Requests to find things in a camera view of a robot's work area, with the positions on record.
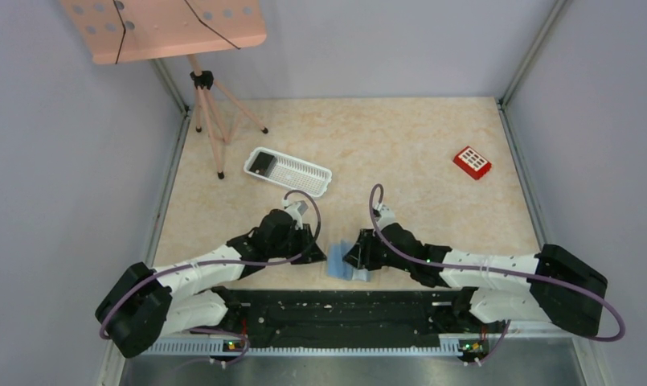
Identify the red toy brick block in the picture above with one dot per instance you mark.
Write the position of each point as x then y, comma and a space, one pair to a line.
472, 163

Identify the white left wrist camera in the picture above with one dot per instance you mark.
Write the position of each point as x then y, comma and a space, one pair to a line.
296, 209

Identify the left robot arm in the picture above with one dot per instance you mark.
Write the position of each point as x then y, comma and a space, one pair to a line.
148, 303

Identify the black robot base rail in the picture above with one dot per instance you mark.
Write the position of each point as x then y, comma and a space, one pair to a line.
348, 318

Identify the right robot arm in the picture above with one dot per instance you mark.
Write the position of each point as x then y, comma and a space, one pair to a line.
549, 286

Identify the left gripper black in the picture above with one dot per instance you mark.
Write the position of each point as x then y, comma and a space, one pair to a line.
309, 252

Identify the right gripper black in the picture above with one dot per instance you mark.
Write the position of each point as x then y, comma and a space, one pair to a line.
361, 256

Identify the pink music stand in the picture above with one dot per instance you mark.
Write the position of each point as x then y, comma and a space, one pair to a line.
125, 31

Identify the white plastic basket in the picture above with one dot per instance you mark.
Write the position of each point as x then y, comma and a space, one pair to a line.
293, 173

